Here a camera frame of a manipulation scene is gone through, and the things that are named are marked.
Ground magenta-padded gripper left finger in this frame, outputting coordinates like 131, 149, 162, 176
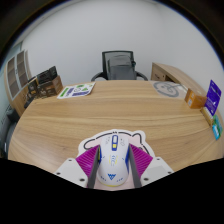
52, 145, 102, 189

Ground wooden side desk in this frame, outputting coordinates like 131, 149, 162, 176
150, 62, 208, 96

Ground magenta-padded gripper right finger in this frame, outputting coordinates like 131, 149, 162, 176
127, 143, 175, 189

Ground grey round printed disc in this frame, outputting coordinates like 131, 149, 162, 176
152, 80, 183, 99

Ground wooden shelf unit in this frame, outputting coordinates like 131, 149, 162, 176
3, 49, 33, 116

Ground black mesh office chair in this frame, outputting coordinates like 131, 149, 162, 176
90, 50, 149, 82

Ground dark stacked boxes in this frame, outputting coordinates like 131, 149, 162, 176
24, 65, 64, 109

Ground brown cardboard box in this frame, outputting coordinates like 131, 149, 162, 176
184, 87, 208, 110

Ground white blue yellow computer mouse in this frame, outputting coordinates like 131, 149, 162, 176
98, 133, 131, 187

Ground white green printed leaflet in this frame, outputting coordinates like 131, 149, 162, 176
56, 82, 96, 100

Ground purple upright package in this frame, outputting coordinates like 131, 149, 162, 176
203, 79, 223, 117

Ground pink pig-shaped mouse pad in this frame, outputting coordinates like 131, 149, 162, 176
77, 128, 156, 191

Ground green flat package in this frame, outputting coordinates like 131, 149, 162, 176
211, 114, 224, 141

